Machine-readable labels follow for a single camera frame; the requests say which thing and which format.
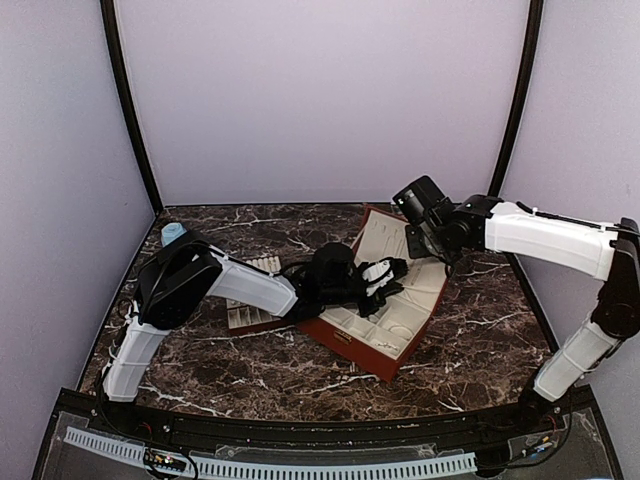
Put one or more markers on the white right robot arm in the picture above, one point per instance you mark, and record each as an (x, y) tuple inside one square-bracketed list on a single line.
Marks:
[(607, 252)]

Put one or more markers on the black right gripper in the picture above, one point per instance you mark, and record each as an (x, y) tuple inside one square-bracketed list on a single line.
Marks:
[(415, 247)]

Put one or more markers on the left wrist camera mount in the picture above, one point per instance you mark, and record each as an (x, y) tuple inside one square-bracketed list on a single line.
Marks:
[(378, 274)]

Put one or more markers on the white slotted cable duct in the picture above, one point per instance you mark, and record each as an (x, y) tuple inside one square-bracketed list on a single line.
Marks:
[(247, 463)]

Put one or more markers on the red jewelry tray insert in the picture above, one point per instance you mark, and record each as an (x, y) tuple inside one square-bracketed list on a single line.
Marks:
[(247, 316)]

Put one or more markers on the black corner frame post right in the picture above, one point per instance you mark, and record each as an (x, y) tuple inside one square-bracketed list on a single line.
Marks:
[(521, 88)]

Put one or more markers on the light blue ceramic mug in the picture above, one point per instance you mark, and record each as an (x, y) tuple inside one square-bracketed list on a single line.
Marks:
[(171, 232)]

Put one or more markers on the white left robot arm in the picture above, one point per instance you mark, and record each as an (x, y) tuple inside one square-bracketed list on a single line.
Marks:
[(173, 283)]

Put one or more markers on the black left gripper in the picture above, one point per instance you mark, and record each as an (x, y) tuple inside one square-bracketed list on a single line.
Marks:
[(382, 292)]

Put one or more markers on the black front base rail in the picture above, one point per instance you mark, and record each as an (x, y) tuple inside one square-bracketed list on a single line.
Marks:
[(485, 429)]

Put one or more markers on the red jewelry box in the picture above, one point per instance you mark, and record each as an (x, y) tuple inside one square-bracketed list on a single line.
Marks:
[(381, 343)]

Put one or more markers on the black corner frame post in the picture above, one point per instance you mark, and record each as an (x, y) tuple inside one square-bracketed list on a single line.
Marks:
[(521, 88), (128, 109)]

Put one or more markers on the black corner frame post left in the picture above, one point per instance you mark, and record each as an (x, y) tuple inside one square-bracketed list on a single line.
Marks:
[(128, 109)]

